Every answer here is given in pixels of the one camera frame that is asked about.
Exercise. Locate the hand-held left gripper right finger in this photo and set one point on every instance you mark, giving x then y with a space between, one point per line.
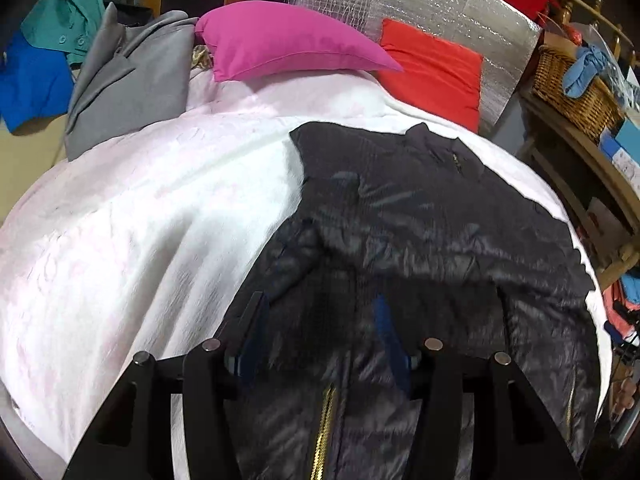
392 340

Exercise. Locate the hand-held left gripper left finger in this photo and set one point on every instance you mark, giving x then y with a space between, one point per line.
250 332

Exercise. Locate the black puffer jacket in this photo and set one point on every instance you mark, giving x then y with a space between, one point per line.
425 220

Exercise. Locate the white embossed blanket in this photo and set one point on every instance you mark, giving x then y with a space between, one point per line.
150 210

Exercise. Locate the coral cloth stack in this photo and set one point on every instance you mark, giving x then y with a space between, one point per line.
620 310

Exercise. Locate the wooden table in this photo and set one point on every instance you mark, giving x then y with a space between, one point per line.
590 160

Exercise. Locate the red pillow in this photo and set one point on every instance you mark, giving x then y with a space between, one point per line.
430 75

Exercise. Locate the grey coat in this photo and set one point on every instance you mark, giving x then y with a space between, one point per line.
125 85

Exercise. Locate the pink pillow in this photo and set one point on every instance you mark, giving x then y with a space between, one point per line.
280 45

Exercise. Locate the patterned tissue pack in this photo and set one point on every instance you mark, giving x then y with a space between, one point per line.
627 166

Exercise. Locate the wicker basket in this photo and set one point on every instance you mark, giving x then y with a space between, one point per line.
575 95

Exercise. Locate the blue shoe box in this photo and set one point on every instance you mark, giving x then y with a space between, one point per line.
627 135

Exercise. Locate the light blue cloth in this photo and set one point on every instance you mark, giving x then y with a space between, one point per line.
585 70

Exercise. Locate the blue jacket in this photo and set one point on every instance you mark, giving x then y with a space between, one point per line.
30 80

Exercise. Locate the teal shirt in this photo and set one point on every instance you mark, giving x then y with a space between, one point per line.
65 10

